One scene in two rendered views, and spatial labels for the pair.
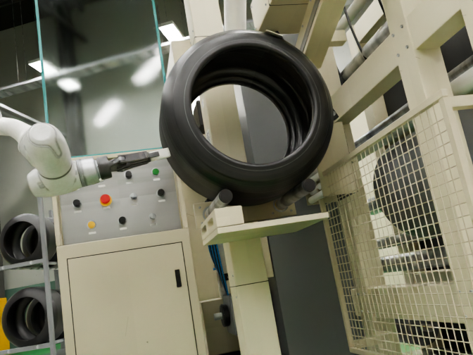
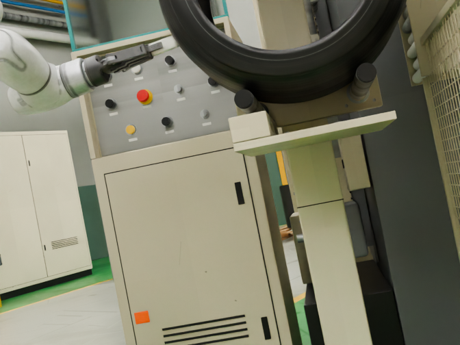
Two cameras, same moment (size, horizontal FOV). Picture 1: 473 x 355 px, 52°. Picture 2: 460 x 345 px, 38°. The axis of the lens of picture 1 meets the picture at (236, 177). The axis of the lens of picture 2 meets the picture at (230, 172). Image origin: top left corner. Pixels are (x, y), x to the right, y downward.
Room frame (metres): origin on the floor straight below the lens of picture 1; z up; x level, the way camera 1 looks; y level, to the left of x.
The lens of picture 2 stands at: (0.09, -0.43, 0.69)
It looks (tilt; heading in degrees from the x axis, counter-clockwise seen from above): 2 degrees up; 21
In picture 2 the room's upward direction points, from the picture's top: 11 degrees counter-clockwise
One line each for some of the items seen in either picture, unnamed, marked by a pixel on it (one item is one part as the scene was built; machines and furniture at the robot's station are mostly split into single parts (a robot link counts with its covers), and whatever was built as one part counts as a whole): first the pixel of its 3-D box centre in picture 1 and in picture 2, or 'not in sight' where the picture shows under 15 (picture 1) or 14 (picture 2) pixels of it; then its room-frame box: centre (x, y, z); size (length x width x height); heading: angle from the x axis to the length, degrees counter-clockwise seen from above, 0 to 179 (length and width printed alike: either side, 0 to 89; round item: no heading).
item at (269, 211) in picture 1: (245, 209); (307, 103); (1.89, -0.01, 0.90); 0.40 x 0.03 x 0.10; 103
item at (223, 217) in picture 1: (219, 224); (257, 132); (1.68, 0.08, 0.83); 0.36 x 0.09 x 0.06; 13
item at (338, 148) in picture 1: (324, 164); (432, 23); (2.01, -0.37, 1.05); 0.20 x 0.15 x 0.30; 13
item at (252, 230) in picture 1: (260, 229); (313, 135); (1.71, -0.05, 0.80); 0.37 x 0.36 x 0.02; 103
